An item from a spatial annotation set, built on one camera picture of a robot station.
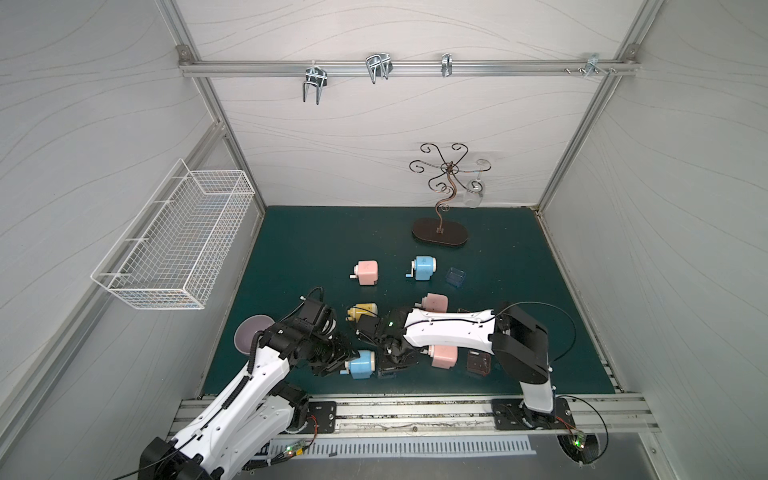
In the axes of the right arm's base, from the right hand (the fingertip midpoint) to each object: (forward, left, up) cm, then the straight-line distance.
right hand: (389, 367), depth 80 cm
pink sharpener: (+27, +9, +6) cm, 29 cm away
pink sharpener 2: (+17, -13, +6) cm, 22 cm away
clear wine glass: (+42, -23, +29) cm, 56 cm away
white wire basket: (+15, +51, +31) cm, 61 cm away
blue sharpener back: (+30, -9, +5) cm, 32 cm away
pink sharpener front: (+2, -15, +5) cm, 16 cm away
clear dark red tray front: (+2, -24, +3) cm, 24 cm away
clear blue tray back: (+30, -21, 0) cm, 37 cm away
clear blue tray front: (-3, 0, +8) cm, 9 cm away
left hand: (-1, +8, +7) cm, 11 cm away
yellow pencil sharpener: (+13, +10, +6) cm, 17 cm away
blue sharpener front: (-2, +7, +6) cm, 9 cm away
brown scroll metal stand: (+49, -13, 0) cm, 51 cm away
